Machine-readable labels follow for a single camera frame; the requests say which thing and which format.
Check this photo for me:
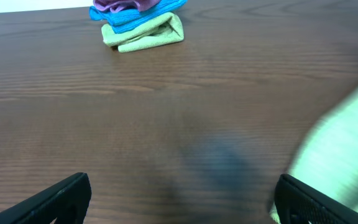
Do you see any light green microfiber cloth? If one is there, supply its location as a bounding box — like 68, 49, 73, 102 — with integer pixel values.
287, 87, 358, 213

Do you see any folded blue cloth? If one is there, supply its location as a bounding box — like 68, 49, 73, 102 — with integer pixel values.
89, 0, 187, 34

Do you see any folded green cloth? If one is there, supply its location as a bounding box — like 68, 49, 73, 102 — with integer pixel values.
101, 12, 185, 53

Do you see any folded purple cloth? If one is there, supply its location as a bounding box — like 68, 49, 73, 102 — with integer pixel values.
93, 0, 160, 13

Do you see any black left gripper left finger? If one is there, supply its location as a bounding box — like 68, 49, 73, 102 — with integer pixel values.
0, 172, 91, 224

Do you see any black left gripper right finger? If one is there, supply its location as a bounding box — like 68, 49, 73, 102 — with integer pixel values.
274, 174, 358, 224

